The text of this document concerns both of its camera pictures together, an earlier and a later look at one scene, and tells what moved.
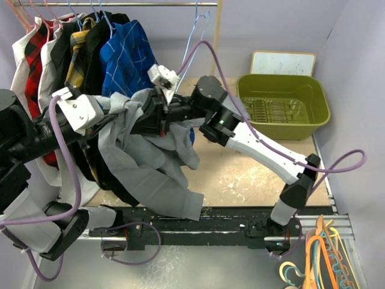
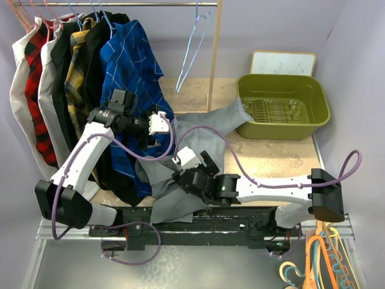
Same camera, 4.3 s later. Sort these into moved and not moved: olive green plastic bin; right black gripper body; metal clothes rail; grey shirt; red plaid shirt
Moved: grey shirt; right black gripper body
Not moved: metal clothes rail; red plaid shirt; olive green plastic bin
